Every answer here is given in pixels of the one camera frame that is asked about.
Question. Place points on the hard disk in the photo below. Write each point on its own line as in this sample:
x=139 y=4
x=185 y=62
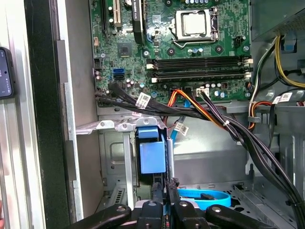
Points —
x=151 y=155

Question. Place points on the green motherboard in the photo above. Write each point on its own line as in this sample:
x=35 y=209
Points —
x=164 y=47

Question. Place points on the person's right hand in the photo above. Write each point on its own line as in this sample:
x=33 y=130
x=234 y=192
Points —
x=1 y=220

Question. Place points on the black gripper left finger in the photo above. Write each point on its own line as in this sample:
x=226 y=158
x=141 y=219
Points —
x=147 y=214

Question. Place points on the silver CPU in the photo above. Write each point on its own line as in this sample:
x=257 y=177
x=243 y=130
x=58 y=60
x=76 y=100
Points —
x=194 y=23

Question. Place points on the white expansion slot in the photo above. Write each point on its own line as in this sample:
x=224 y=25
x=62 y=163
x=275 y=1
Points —
x=116 y=12

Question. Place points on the black expansion slot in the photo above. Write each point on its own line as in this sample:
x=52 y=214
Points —
x=104 y=16

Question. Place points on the grey power supply unit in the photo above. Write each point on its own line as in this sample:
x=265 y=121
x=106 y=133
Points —
x=269 y=16

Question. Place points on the black graphics card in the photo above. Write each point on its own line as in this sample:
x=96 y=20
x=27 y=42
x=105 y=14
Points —
x=138 y=21

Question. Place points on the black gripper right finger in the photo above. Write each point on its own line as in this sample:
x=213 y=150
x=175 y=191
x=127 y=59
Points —
x=188 y=214

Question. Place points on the black RAM slot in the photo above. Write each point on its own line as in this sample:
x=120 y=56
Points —
x=199 y=73
x=199 y=60
x=199 y=66
x=199 y=78

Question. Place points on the metal disk bay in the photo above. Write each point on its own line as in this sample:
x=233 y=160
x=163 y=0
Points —
x=114 y=148

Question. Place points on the black PC case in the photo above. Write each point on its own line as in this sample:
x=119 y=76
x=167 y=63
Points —
x=45 y=119

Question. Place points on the metal CPU socket cover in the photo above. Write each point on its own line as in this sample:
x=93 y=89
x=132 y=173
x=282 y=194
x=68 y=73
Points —
x=177 y=23

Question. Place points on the blue plastic clip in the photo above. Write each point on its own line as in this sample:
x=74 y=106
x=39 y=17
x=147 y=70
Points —
x=289 y=43

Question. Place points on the black smartphone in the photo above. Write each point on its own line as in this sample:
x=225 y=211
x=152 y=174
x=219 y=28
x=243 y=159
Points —
x=6 y=74

